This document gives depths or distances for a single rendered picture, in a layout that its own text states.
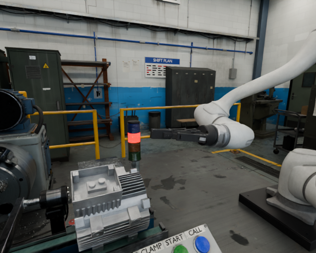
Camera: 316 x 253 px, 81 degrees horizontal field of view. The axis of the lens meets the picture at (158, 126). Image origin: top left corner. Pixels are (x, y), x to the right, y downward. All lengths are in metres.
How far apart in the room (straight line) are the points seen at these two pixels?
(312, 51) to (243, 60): 7.23
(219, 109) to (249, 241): 0.53
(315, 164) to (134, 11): 5.70
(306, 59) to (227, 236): 0.72
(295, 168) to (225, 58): 6.71
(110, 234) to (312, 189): 0.72
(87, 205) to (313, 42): 0.89
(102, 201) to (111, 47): 5.32
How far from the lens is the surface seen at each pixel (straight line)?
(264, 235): 0.95
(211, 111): 0.83
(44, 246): 0.73
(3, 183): 0.79
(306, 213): 1.05
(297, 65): 0.86
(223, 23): 7.60
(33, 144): 0.99
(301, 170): 0.95
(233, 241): 0.88
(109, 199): 0.53
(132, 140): 0.86
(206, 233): 0.46
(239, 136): 0.75
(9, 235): 0.62
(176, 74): 5.75
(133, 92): 5.72
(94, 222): 0.55
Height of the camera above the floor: 1.38
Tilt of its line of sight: 12 degrees down
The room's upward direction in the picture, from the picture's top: straight up
